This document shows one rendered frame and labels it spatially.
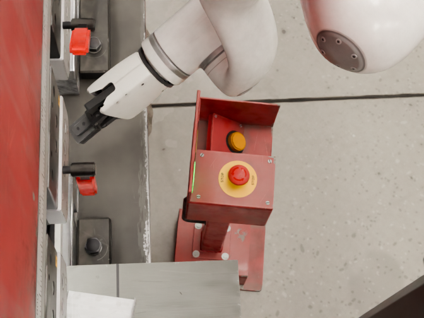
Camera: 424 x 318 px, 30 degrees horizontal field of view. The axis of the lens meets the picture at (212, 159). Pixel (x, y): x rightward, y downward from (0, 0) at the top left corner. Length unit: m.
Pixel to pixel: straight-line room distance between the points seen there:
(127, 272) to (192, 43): 0.35
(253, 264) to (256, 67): 1.21
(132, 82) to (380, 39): 0.52
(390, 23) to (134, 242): 0.74
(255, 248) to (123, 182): 0.93
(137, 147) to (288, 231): 0.97
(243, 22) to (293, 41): 1.48
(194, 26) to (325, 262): 1.26
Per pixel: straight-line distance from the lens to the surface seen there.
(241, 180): 1.44
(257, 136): 1.59
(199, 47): 1.14
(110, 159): 1.38
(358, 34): 0.71
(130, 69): 1.16
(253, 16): 1.04
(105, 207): 1.35
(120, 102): 1.17
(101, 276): 1.19
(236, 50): 1.04
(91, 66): 1.42
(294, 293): 2.23
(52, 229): 1.23
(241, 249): 2.12
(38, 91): 0.83
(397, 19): 0.72
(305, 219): 2.29
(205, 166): 1.47
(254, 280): 2.22
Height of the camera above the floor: 2.17
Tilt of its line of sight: 70 degrees down
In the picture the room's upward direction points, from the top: 11 degrees clockwise
